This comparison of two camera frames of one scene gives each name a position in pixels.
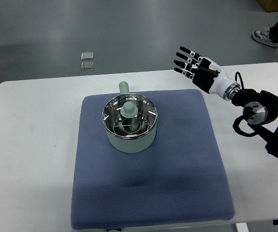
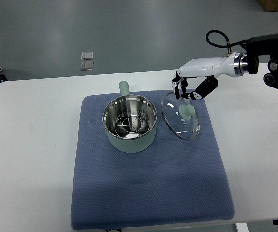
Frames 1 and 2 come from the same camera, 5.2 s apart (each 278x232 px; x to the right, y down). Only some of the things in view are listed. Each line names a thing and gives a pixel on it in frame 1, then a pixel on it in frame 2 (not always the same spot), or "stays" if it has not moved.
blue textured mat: (179, 181) stays
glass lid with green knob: (129, 116) → (182, 115)
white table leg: (241, 227) stays
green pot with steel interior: (130, 121) stays
